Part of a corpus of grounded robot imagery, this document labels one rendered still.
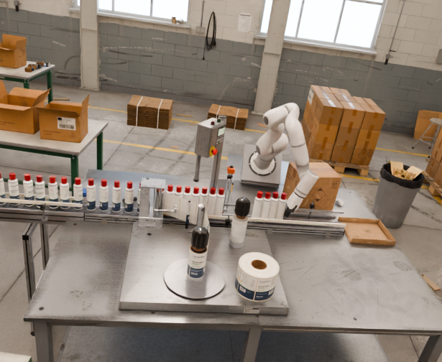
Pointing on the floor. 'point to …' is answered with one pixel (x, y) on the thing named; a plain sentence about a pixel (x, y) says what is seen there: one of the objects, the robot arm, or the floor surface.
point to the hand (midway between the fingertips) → (287, 213)
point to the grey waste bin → (392, 203)
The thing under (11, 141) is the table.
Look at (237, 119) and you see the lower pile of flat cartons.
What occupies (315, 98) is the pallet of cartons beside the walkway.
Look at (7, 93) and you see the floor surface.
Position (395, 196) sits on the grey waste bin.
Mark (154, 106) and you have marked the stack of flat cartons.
